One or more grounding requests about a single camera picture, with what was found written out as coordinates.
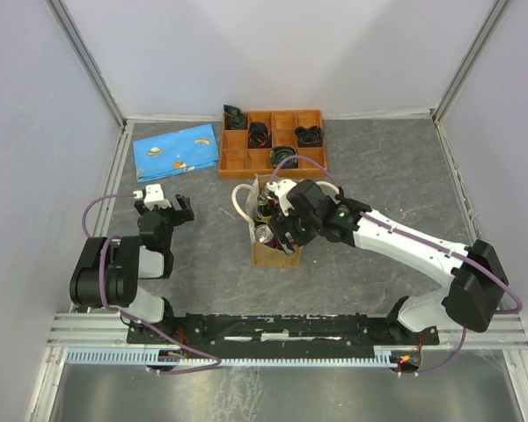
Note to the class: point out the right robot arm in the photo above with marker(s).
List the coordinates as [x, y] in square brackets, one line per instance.
[471, 278]

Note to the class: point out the aluminium frame post right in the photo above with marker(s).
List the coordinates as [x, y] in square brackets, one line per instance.
[473, 53]

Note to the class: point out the dark rolled fabric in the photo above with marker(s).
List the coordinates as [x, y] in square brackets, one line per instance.
[279, 153]
[234, 118]
[259, 136]
[309, 137]

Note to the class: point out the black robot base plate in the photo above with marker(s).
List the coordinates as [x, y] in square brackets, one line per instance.
[282, 337]

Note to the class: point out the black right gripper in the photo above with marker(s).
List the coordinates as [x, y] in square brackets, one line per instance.
[281, 226]

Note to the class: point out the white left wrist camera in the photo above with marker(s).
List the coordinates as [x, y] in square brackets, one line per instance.
[155, 197]

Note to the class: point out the blue space print cloth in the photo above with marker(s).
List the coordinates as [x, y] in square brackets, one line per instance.
[166, 155]

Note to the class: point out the dark rolled fabric middle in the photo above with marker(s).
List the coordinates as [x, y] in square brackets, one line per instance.
[259, 136]

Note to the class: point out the burlap canvas tote bag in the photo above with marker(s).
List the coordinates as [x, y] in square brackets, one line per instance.
[268, 257]

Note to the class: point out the dark rolled fabric bottom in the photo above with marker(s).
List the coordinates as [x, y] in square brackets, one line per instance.
[279, 153]

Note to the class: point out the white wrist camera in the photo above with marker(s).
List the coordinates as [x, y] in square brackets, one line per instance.
[155, 197]
[281, 190]

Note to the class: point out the dark rolled fabric right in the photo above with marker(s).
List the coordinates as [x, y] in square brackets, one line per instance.
[309, 137]

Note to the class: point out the wooden compartment tray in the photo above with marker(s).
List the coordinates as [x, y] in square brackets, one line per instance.
[237, 161]

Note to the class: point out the dark rolled fabric top left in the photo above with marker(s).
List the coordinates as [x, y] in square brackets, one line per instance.
[234, 118]

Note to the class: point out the red coke can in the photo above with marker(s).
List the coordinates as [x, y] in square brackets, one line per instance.
[274, 243]

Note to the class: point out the aluminium frame post left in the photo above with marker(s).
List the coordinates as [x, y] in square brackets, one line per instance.
[91, 68]

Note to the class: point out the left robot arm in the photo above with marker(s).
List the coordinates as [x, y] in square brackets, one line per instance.
[108, 272]

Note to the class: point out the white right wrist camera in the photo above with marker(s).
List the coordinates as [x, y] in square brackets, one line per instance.
[281, 190]

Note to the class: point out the aluminium frame rail front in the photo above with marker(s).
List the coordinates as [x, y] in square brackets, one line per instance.
[108, 331]

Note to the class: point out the aluminium frame post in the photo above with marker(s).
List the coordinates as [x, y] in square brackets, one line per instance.
[473, 53]
[91, 68]

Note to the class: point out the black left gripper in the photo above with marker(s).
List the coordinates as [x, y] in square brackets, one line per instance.
[181, 215]

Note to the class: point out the green glass bottle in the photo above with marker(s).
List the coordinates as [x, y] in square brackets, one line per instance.
[266, 207]

